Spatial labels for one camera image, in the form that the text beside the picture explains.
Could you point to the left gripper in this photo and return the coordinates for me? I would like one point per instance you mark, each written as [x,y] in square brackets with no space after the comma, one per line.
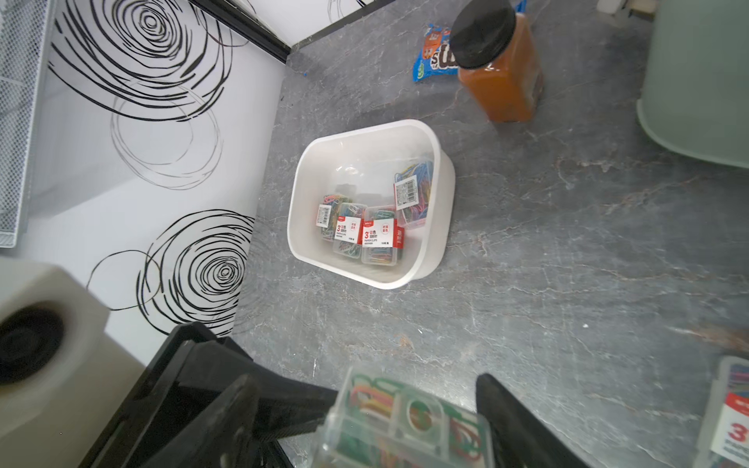
[189,371]

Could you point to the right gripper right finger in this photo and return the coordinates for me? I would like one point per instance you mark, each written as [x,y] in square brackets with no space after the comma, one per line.
[519,438]

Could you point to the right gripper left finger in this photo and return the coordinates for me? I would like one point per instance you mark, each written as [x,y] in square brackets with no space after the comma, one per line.
[221,435]

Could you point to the white storage box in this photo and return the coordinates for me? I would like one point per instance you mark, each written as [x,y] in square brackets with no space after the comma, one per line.
[359,167]

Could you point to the mint green toaster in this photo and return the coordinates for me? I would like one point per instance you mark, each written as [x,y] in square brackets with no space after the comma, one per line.
[694,100]

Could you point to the blue candy packet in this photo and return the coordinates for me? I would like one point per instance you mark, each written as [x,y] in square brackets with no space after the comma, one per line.
[436,57]

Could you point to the orange spice bottle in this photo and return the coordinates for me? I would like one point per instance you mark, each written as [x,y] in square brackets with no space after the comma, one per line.
[497,60]

